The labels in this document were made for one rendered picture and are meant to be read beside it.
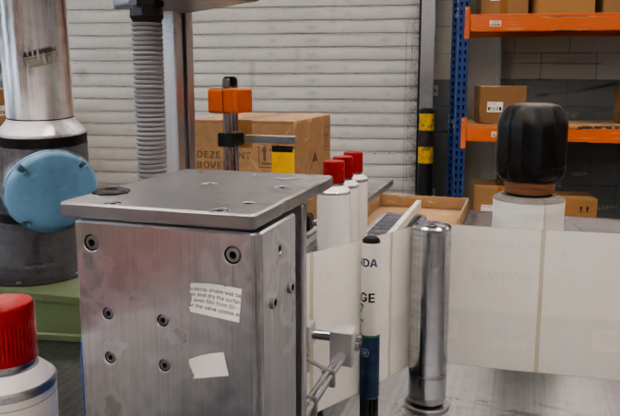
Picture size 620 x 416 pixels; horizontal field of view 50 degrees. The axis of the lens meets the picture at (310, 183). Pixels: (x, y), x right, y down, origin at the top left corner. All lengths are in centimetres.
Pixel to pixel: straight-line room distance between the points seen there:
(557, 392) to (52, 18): 74
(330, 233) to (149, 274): 67
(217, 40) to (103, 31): 93
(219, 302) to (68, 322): 72
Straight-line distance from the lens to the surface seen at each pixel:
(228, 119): 83
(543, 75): 537
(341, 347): 54
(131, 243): 35
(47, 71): 93
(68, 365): 97
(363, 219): 112
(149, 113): 70
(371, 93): 514
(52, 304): 104
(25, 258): 109
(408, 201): 197
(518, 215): 82
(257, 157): 143
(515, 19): 449
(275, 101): 523
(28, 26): 92
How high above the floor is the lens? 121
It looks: 9 degrees down
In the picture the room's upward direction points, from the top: straight up
